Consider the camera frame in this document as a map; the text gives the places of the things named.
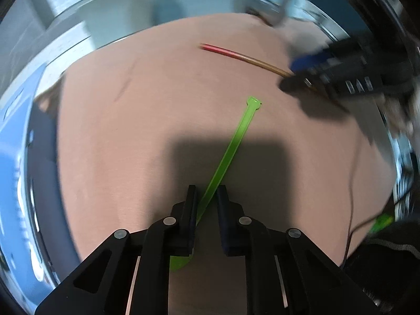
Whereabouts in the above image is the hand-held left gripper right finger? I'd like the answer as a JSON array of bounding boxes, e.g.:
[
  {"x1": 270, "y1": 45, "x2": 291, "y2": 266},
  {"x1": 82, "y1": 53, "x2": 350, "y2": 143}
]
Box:
[{"x1": 215, "y1": 185, "x2": 375, "y2": 315}]

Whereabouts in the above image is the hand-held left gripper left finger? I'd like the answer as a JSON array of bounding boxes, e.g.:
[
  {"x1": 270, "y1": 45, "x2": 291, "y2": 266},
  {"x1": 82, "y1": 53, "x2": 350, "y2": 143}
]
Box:
[{"x1": 34, "y1": 185, "x2": 199, "y2": 315}]

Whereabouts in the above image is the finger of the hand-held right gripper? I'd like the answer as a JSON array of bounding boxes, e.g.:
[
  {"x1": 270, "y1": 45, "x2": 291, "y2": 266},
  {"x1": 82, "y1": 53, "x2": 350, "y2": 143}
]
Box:
[
  {"x1": 293, "y1": 67, "x2": 343, "y2": 97},
  {"x1": 290, "y1": 46, "x2": 335, "y2": 74}
]

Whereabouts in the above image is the red-tipped wooden chopstick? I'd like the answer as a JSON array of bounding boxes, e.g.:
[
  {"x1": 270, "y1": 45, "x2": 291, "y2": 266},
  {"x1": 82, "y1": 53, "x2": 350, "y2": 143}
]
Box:
[{"x1": 199, "y1": 42, "x2": 296, "y2": 78}]

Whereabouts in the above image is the green plastic spoon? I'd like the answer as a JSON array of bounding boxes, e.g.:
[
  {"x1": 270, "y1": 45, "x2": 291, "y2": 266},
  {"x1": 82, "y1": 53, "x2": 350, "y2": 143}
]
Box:
[{"x1": 169, "y1": 96, "x2": 263, "y2": 273}]

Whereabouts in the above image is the blue plastic basket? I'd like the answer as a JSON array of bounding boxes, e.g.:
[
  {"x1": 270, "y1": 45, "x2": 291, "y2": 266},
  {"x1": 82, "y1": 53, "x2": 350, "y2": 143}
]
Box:
[{"x1": 0, "y1": 62, "x2": 50, "y2": 283}]

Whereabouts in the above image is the dark blue storage box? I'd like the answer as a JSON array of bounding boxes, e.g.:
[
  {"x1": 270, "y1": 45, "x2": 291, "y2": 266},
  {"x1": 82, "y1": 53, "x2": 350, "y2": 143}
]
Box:
[{"x1": 305, "y1": 0, "x2": 368, "y2": 33}]

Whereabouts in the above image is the chrome faucet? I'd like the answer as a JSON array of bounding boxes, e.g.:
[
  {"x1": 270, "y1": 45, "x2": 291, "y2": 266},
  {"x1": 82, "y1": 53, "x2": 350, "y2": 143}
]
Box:
[{"x1": 246, "y1": 0, "x2": 302, "y2": 27}]

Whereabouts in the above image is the brown mat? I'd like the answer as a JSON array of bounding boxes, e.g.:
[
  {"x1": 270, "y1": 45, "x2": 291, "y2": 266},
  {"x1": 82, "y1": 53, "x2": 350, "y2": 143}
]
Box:
[{"x1": 33, "y1": 13, "x2": 397, "y2": 315}]

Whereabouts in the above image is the green yellow packet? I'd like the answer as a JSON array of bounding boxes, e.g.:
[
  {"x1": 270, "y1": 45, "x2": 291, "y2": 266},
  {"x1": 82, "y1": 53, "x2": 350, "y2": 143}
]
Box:
[{"x1": 369, "y1": 213, "x2": 394, "y2": 237}]

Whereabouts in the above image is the person's black garment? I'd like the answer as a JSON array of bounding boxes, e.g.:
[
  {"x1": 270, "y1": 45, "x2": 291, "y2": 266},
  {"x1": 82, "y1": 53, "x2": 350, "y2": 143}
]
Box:
[{"x1": 341, "y1": 217, "x2": 420, "y2": 315}]

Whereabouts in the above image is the stainless steel sink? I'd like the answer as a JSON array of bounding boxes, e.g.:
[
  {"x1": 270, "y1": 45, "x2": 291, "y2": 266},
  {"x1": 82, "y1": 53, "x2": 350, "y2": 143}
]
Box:
[{"x1": 43, "y1": 0, "x2": 355, "y2": 69}]

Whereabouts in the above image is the black cable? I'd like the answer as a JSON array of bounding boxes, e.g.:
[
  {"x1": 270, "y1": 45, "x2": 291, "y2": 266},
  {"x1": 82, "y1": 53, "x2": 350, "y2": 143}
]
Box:
[{"x1": 341, "y1": 157, "x2": 394, "y2": 266}]

